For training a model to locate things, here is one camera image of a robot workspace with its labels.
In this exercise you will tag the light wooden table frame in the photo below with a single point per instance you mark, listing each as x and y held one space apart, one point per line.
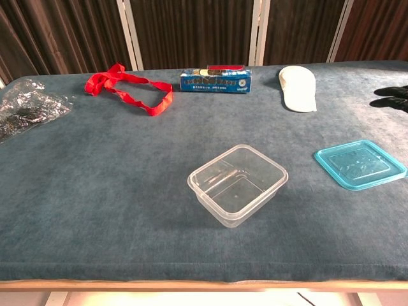
191 285

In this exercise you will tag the blue velvet table cloth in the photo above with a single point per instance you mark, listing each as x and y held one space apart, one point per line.
95 197

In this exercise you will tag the brown pleated curtain panel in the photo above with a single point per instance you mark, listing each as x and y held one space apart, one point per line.
379 28
63 35
303 28
194 32

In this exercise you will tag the white screen frame post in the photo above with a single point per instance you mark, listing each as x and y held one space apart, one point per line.
129 35
259 32
339 32

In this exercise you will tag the clear plastic bag dark contents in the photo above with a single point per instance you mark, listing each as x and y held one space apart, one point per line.
28 105

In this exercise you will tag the blue cardboard box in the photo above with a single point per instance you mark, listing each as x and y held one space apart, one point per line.
213 83

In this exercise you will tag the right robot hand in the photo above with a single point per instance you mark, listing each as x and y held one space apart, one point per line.
400 102

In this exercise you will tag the teal container lid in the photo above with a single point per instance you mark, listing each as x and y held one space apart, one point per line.
360 165

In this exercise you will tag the clear plastic food container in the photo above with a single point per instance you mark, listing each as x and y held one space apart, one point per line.
236 191

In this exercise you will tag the red fabric ribbon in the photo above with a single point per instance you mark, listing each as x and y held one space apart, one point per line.
159 108

